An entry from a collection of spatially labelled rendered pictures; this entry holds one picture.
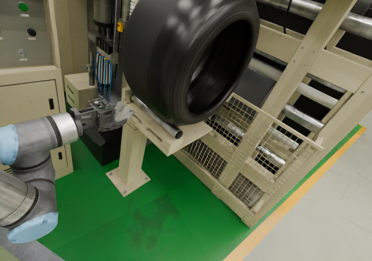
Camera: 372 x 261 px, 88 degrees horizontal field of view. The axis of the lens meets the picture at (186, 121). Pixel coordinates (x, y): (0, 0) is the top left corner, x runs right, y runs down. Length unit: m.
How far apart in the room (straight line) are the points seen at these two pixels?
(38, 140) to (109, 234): 1.08
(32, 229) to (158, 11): 0.65
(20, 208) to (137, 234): 1.11
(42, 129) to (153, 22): 0.43
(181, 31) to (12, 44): 0.84
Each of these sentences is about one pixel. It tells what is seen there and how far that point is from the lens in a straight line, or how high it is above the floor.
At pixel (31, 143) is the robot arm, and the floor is 1.05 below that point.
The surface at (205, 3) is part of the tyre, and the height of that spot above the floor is 1.41.
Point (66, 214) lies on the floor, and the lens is 1.66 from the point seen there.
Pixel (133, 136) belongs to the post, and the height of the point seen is 0.56.
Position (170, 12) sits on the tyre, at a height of 1.36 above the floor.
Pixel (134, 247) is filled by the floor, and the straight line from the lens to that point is 1.54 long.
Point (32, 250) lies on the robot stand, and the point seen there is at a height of 0.60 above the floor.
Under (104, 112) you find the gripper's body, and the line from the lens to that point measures 0.63.
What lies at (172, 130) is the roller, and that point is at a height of 0.91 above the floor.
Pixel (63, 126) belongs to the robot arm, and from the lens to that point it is 0.60.
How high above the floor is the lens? 1.45
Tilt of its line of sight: 35 degrees down
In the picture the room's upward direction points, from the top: 19 degrees clockwise
